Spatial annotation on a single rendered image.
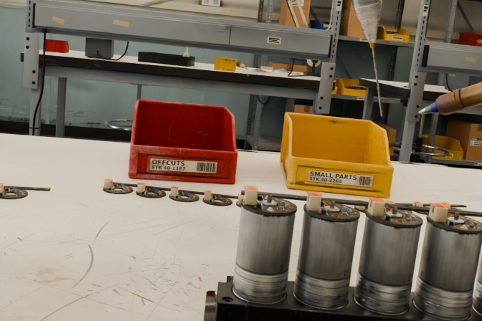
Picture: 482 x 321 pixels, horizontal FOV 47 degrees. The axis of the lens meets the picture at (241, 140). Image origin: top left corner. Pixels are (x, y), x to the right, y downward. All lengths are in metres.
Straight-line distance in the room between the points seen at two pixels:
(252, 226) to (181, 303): 0.07
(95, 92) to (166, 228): 4.29
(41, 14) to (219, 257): 2.25
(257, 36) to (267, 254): 2.29
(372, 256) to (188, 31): 2.27
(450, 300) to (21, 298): 0.20
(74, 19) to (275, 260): 2.32
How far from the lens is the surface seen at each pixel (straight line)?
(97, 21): 2.51
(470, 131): 4.87
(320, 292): 0.25
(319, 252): 0.25
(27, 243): 0.37
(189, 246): 0.37
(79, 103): 4.70
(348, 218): 0.24
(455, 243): 0.26
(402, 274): 0.26
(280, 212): 0.24
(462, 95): 0.23
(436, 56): 2.77
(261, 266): 0.25
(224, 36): 2.50
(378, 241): 0.25
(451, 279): 0.27
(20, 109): 4.80
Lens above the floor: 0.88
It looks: 10 degrees down
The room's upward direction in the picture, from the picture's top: 6 degrees clockwise
